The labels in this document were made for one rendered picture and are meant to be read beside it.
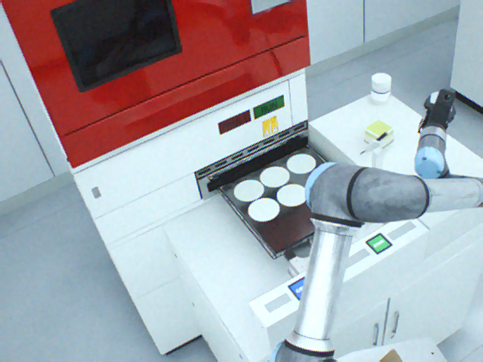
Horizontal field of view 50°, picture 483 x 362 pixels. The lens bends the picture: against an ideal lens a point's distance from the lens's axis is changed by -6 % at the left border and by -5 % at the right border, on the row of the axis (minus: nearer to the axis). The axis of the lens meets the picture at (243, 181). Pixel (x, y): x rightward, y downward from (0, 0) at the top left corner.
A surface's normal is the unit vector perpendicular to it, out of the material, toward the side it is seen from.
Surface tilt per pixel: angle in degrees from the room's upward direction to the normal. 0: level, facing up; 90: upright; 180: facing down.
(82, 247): 0
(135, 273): 90
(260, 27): 90
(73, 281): 0
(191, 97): 90
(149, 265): 90
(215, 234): 0
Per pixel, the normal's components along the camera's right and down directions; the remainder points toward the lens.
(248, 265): -0.13, -0.72
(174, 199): 0.49, 0.55
